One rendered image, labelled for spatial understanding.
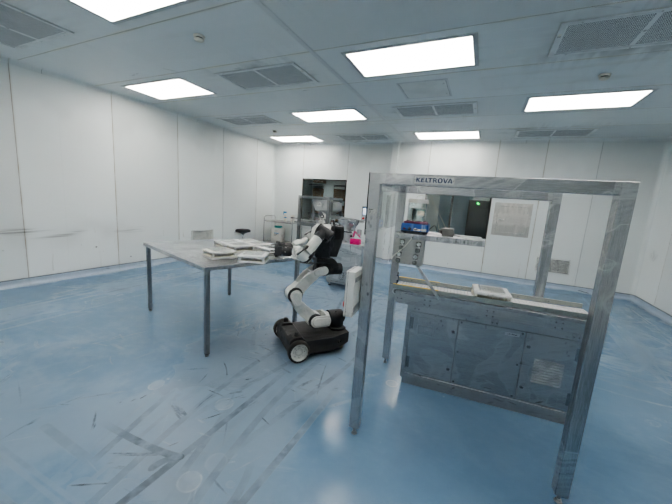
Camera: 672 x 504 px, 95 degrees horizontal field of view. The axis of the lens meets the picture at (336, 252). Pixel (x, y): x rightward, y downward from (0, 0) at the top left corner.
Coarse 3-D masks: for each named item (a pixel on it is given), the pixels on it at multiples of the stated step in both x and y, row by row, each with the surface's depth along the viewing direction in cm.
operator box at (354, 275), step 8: (352, 272) 167; (360, 272) 176; (352, 280) 168; (360, 280) 179; (352, 288) 168; (360, 288) 180; (344, 296) 171; (352, 296) 169; (344, 304) 171; (352, 304) 170; (344, 312) 172; (352, 312) 171
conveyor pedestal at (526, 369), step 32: (416, 320) 244; (448, 320) 235; (480, 320) 226; (416, 352) 247; (448, 352) 238; (480, 352) 230; (512, 352) 222; (544, 352) 215; (576, 352) 208; (416, 384) 251; (448, 384) 240; (480, 384) 233; (512, 384) 225; (544, 384) 217; (544, 416) 221
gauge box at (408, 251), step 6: (396, 240) 233; (408, 240) 229; (414, 240) 228; (420, 240) 226; (396, 246) 233; (408, 246) 230; (414, 246) 228; (396, 252) 234; (402, 252) 232; (408, 252) 231; (414, 252) 229; (420, 252) 227; (402, 258) 233; (408, 258) 231; (420, 258) 228; (420, 264) 229
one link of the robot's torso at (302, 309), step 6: (294, 294) 280; (300, 294) 283; (294, 300) 281; (300, 300) 283; (294, 306) 284; (300, 306) 286; (306, 306) 292; (300, 312) 291; (306, 312) 294; (312, 312) 296; (306, 318) 295; (312, 318) 295
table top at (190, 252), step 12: (192, 240) 392; (204, 240) 399; (168, 252) 307; (180, 252) 311; (192, 252) 316; (192, 264) 271; (204, 264) 267; (216, 264) 270; (228, 264) 274; (240, 264) 281; (252, 264) 291
